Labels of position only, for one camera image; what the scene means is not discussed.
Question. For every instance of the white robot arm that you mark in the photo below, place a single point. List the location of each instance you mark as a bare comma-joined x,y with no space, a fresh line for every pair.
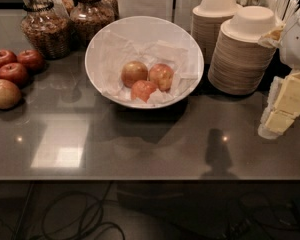
287,40

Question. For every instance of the white ceramic bowl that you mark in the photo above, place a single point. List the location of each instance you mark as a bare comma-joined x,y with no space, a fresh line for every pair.
149,40

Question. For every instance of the red apple back right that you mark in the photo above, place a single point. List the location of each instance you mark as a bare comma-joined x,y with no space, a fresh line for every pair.
31,59

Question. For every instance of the red apple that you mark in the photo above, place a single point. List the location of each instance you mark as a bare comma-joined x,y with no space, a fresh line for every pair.
6,57
16,73
31,59

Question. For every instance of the red apple middle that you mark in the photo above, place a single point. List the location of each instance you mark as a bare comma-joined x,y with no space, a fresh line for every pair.
16,73

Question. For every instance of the yellowish apple front left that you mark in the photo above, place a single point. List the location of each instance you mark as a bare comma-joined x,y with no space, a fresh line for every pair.
10,94

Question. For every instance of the red apple back left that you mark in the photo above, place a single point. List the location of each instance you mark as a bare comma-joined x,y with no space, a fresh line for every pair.
6,57

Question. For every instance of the front stack paper bowls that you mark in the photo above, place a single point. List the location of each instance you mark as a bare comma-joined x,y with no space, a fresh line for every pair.
239,62

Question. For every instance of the stack paper bowls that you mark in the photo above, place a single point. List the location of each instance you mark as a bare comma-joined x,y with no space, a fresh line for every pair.
239,62
207,18

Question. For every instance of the back stack paper bowls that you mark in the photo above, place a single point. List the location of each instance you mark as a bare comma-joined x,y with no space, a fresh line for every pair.
207,18

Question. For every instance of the black power strip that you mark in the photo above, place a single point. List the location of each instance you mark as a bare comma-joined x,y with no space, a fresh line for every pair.
235,232

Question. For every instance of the white paper liner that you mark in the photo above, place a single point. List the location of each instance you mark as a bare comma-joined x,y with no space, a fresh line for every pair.
109,52

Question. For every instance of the middle glass cereal jar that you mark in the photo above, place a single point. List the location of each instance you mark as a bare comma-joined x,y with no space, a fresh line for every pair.
89,17

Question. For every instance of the glass cereal jar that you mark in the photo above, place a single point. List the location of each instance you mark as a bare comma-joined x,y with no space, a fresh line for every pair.
89,17
46,31

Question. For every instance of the left glass cereal jar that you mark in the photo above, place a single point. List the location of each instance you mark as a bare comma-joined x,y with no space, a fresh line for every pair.
46,31

